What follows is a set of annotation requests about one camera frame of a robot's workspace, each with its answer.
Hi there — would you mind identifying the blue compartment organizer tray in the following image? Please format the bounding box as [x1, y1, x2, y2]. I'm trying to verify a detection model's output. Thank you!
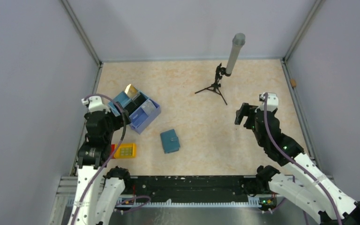
[113, 90, 161, 134]

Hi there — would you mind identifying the blue leather card holder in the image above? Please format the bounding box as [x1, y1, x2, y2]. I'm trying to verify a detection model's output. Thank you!
[160, 129, 180, 154]

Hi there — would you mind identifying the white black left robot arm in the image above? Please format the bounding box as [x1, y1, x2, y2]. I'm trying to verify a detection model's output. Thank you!
[68, 94, 130, 225]

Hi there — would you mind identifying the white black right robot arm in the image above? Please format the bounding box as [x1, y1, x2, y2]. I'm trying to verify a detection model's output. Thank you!
[234, 92, 360, 225]

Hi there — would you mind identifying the gold credit card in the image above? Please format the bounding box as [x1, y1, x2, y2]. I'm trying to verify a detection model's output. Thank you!
[124, 84, 139, 98]

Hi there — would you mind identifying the silver grey credit card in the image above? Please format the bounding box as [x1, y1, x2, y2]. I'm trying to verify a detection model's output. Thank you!
[141, 99, 156, 116]

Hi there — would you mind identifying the yellow toy brick block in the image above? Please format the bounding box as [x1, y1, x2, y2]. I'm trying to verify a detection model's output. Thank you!
[113, 143, 137, 159]

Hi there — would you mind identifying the black mini tripod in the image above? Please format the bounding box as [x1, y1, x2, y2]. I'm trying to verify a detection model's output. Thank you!
[195, 63, 228, 105]

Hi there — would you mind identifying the grey tube on stand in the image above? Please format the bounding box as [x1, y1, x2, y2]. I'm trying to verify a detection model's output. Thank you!
[225, 33, 246, 76]

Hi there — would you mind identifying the white toothed cable strip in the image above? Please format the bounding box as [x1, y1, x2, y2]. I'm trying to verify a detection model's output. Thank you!
[67, 197, 262, 208]

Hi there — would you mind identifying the aluminium table frame rail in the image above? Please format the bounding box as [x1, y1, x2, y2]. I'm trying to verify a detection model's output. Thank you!
[280, 57, 323, 170]

